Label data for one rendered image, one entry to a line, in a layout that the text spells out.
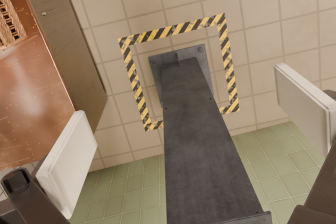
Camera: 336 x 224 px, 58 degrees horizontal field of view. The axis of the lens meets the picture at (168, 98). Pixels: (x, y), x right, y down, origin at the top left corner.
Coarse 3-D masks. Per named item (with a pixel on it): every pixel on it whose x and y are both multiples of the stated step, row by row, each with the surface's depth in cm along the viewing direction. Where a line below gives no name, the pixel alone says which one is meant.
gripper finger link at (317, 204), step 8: (328, 152) 11; (328, 160) 11; (328, 168) 10; (320, 176) 10; (328, 176) 10; (320, 184) 10; (328, 184) 10; (312, 192) 10; (320, 192) 10; (328, 192) 9; (312, 200) 9; (320, 200) 9; (328, 200) 9; (296, 208) 9; (304, 208) 8; (312, 208) 9; (320, 208) 9; (328, 208) 9; (296, 216) 8; (304, 216) 8; (312, 216) 8; (320, 216) 8; (328, 216) 8
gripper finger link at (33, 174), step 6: (42, 162) 17; (36, 168) 16; (30, 174) 16; (36, 180) 15; (6, 198) 14; (0, 204) 14; (6, 204) 14; (0, 210) 14; (6, 210) 14; (12, 210) 13; (0, 216) 13; (6, 216) 13; (12, 216) 14; (18, 216) 14; (0, 222) 13; (6, 222) 14; (12, 222) 14; (18, 222) 14
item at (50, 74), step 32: (32, 0) 106; (64, 0) 140; (32, 32) 105; (64, 32) 129; (0, 64) 109; (32, 64) 109; (64, 64) 120; (0, 96) 114; (32, 96) 114; (64, 96) 114; (96, 96) 149; (0, 128) 119; (32, 128) 119; (0, 160) 124; (32, 160) 125
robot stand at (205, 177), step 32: (160, 32) 164; (224, 32) 165; (128, 64) 170; (160, 64) 170; (192, 64) 157; (224, 64) 172; (160, 96) 177; (192, 96) 120; (192, 128) 97; (224, 128) 92; (192, 160) 81; (224, 160) 78; (192, 192) 70; (224, 192) 68
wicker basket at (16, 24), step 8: (0, 0) 96; (8, 0) 99; (0, 8) 100; (8, 8) 98; (0, 16) 92; (8, 16) 98; (16, 16) 101; (0, 24) 91; (8, 24) 103; (16, 24) 100; (0, 32) 90; (8, 32) 94; (16, 32) 99; (24, 32) 104; (8, 40) 91; (16, 40) 97; (0, 48) 91
